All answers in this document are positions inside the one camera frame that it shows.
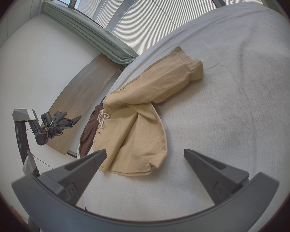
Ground tan shorts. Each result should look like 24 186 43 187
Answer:
93 46 204 177

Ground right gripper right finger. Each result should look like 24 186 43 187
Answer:
184 149 250 206

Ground brown garment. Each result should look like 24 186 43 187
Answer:
79 105 104 158

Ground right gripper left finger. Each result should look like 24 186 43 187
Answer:
44 149 107 206

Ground black cable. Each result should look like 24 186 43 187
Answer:
32 154 54 170

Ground grey-green curtain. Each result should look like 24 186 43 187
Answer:
42 0 139 65

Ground window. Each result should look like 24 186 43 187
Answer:
49 0 264 57

